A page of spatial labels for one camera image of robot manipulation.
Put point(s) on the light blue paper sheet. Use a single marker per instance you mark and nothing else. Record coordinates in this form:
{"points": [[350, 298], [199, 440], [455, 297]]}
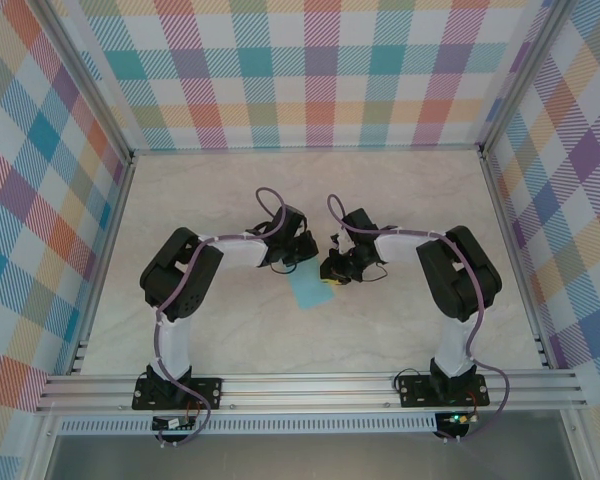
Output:
{"points": [[310, 292]]}

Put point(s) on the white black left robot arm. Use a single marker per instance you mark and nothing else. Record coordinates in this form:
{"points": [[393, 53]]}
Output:
{"points": [[175, 345]]}

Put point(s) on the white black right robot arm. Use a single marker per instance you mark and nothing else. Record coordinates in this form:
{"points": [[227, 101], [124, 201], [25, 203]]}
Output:
{"points": [[455, 345]]}

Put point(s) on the grey metal panel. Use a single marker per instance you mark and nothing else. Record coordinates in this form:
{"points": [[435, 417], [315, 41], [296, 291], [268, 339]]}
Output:
{"points": [[305, 460]]}

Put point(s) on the small lit controller board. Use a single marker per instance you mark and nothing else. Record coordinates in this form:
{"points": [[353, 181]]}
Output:
{"points": [[457, 418]]}

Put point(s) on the small black controller board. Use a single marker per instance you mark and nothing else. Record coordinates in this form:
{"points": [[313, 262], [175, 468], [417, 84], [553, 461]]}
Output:
{"points": [[172, 424]]}

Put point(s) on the aluminium frame crossbar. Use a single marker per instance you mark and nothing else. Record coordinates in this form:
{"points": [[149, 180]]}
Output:
{"points": [[305, 149]]}

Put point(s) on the aluminium mounting rail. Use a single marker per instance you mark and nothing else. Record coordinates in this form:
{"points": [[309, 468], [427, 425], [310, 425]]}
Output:
{"points": [[305, 392]]}

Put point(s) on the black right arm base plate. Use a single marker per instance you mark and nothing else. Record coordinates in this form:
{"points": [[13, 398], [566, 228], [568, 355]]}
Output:
{"points": [[415, 395]]}

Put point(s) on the aluminium table side rail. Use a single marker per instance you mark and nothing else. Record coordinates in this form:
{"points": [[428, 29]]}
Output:
{"points": [[105, 265], [517, 260]]}

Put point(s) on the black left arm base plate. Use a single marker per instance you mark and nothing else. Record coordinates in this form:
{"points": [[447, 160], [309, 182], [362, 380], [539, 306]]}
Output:
{"points": [[210, 387]]}

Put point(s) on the aluminium frame post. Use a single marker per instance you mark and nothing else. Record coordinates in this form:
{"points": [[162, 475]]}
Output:
{"points": [[520, 85], [87, 85]]}

